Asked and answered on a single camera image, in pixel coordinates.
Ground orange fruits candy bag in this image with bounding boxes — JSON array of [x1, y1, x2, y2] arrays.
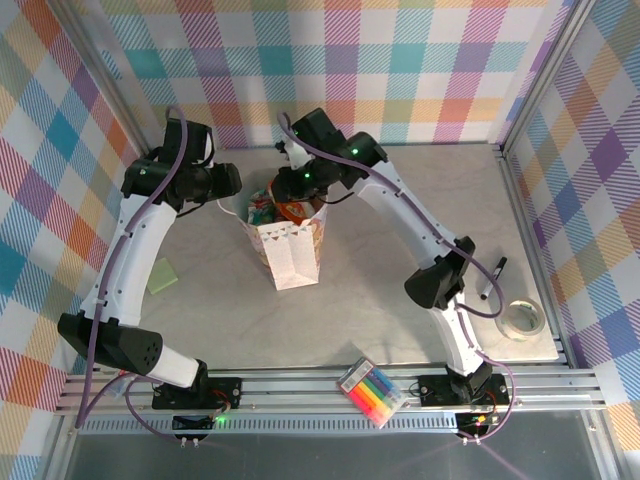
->
[[269, 182, 321, 224]]

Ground teal striped candy bag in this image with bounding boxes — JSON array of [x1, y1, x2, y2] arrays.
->
[[247, 188, 277, 225]]

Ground animal print paper bag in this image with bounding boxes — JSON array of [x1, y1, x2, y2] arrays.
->
[[217, 182, 330, 291]]

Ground green sticky note pad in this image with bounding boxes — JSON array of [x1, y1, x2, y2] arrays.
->
[[147, 257, 179, 295]]

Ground black marker pen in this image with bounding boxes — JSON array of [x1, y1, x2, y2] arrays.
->
[[479, 256, 509, 301]]

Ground pack of coloured markers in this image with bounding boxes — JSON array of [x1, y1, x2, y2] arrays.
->
[[335, 357, 406, 430]]

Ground small clear plastic piece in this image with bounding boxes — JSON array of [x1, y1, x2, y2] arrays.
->
[[107, 374, 132, 399]]

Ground clear tape roll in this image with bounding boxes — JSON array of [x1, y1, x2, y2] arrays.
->
[[494, 298, 545, 342]]

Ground left controller board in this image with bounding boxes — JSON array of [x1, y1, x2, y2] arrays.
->
[[172, 413, 222, 434]]

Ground controller board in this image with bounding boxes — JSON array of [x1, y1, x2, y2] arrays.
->
[[457, 412, 501, 432], [172, 413, 222, 434]]

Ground right controller board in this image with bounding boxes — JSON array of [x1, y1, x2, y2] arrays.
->
[[457, 412, 501, 432]]

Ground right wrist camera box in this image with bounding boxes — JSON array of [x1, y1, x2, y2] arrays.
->
[[283, 141, 310, 172]]

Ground left aluminium frame post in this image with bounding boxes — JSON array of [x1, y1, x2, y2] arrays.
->
[[49, 0, 154, 161]]

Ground aluminium frame post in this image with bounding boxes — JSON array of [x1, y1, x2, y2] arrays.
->
[[497, 0, 599, 154], [49, 0, 154, 161]]

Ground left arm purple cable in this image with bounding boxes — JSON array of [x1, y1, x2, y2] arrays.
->
[[73, 104, 221, 444]]

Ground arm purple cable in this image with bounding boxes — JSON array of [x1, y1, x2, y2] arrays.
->
[[73, 104, 221, 444], [276, 110, 516, 444]]

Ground aluminium mounting rail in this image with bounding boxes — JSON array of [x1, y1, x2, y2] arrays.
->
[[54, 369, 609, 416]]

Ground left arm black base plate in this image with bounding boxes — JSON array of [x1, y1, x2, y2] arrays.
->
[[151, 377, 243, 411]]

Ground right aluminium side rail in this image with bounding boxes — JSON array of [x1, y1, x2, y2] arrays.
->
[[497, 147, 574, 366]]

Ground perforated metal cable duct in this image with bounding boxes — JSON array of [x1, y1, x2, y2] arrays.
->
[[79, 417, 461, 436]]

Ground right aluminium frame post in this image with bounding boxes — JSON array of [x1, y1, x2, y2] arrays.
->
[[497, 0, 599, 154]]

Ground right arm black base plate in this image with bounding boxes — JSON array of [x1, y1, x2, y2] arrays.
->
[[417, 374, 510, 407]]

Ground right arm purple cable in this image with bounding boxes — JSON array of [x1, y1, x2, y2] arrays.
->
[[276, 110, 516, 444]]

